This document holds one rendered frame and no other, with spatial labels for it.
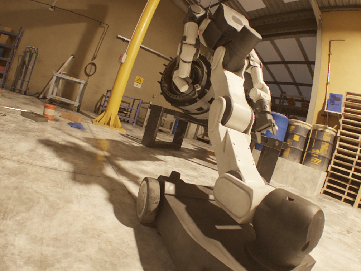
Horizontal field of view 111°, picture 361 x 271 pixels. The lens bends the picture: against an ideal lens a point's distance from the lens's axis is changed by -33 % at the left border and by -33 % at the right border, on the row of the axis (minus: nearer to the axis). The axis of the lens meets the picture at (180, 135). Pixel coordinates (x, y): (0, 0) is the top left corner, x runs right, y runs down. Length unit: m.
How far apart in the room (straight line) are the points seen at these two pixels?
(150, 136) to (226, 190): 2.24
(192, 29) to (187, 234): 1.06
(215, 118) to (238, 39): 0.43
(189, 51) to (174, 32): 7.78
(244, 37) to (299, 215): 0.79
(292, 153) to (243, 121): 3.47
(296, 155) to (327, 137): 0.79
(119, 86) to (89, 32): 4.11
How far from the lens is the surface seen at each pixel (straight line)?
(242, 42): 0.97
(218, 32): 1.14
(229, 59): 1.00
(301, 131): 4.28
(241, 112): 0.80
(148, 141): 2.77
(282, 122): 4.12
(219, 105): 0.77
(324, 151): 4.09
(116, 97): 3.94
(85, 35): 7.63
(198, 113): 1.79
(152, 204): 0.72
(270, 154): 2.35
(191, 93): 1.42
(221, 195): 0.62
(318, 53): 6.42
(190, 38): 1.15
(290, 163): 3.63
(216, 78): 0.96
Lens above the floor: 0.44
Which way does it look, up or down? 3 degrees down
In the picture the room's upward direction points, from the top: 17 degrees clockwise
